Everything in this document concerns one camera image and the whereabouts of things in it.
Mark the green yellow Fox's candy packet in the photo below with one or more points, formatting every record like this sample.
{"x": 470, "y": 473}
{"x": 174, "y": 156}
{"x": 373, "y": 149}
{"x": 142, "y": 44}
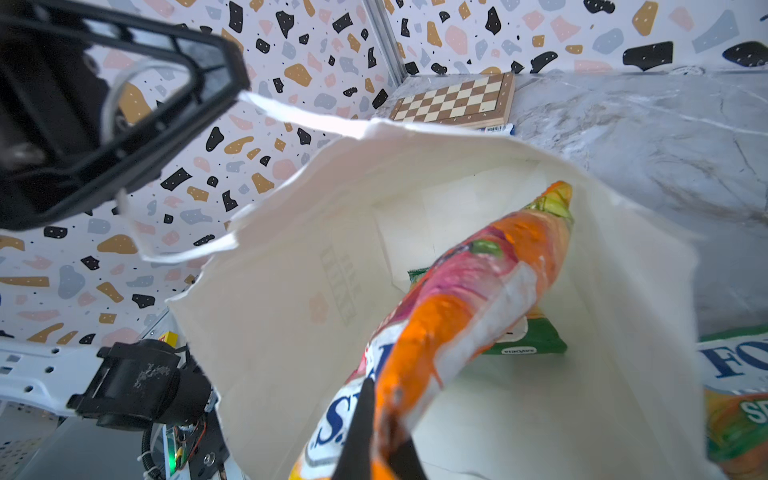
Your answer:
{"x": 733, "y": 366}

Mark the wooden chessboard box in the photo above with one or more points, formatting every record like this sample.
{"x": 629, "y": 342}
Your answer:
{"x": 484, "y": 103}

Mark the blue white marker pen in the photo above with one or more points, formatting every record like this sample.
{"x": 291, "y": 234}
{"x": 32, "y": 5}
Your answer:
{"x": 507, "y": 129}

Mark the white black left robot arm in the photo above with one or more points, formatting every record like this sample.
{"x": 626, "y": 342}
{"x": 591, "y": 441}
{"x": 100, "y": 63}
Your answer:
{"x": 69, "y": 350}

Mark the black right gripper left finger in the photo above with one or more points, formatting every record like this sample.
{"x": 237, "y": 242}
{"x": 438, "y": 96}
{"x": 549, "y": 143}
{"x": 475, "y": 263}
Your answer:
{"x": 354, "y": 462}

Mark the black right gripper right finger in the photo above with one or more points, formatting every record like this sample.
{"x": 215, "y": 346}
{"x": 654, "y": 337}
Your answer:
{"x": 405, "y": 464}

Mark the orange edged snack packet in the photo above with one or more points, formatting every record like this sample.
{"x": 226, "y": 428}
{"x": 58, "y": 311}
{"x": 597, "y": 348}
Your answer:
{"x": 407, "y": 377}

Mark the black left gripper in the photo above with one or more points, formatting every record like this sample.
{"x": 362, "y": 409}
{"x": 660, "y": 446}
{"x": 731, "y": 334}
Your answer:
{"x": 62, "y": 152}

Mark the aluminium corner post left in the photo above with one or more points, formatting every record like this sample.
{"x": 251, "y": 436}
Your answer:
{"x": 384, "y": 33}

